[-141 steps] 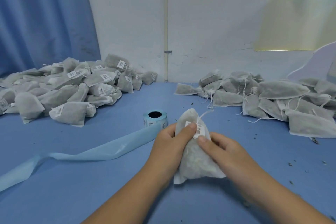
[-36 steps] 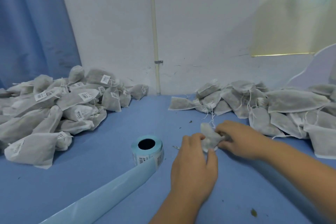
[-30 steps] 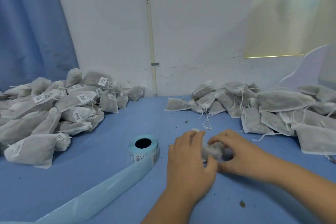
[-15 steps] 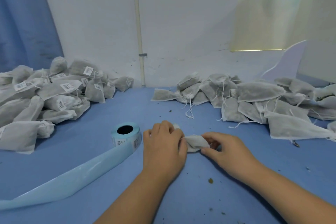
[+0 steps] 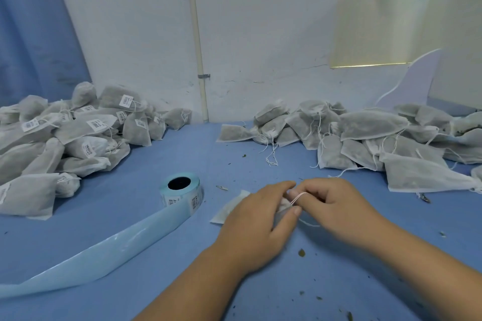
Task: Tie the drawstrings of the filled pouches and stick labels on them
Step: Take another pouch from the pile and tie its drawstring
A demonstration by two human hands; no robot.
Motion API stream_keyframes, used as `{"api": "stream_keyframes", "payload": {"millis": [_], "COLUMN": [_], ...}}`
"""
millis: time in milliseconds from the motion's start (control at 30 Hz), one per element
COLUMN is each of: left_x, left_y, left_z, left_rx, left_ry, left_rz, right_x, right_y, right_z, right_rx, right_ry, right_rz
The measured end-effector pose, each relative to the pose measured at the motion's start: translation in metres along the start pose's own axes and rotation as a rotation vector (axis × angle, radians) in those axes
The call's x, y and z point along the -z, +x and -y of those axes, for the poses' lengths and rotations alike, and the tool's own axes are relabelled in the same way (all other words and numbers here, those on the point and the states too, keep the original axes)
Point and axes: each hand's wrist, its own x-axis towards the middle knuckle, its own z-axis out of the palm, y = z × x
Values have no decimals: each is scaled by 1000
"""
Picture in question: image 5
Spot blue curtain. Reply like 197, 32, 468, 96
0, 0, 93, 107

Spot large beige panel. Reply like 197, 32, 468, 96
428, 0, 482, 111

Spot white wall pipe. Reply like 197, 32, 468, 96
184, 0, 211, 123

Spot pile of labelled herb bags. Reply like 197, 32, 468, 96
0, 81, 193, 221

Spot person's right hand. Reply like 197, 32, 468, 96
288, 178, 394, 249

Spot person's left hand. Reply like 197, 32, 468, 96
213, 181, 303, 274

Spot person's right forearm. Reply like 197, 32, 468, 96
369, 215, 482, 321

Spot blue label roll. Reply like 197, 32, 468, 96
0, 173, 206, 301

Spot white sachet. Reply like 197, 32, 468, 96
208, 188, 323, 229

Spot pile of unlabelled herb bags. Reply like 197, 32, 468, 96
216, 99, 482, 195

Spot white curved board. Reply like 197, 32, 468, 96
375, 49, 443, 107

